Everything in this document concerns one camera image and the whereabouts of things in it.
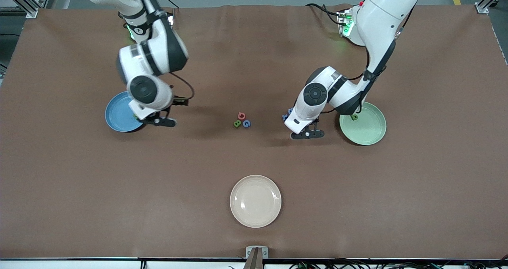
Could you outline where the blue plate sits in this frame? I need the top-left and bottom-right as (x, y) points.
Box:
(105, 91), (148, 133)

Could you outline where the green plate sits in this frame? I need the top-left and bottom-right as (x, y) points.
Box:
(339, 102), (387, 146)

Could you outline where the beige plate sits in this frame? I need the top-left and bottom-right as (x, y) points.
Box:
(230, 175), (282, 228)

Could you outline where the brown table cover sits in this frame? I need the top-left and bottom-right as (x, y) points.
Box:
(0, 4), (508, 259)

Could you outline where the black left arm base cable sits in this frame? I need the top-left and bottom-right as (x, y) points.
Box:
(306, 3), (346, 25)

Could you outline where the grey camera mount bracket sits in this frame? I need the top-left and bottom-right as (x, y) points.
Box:
(244, 246), (269, 269)

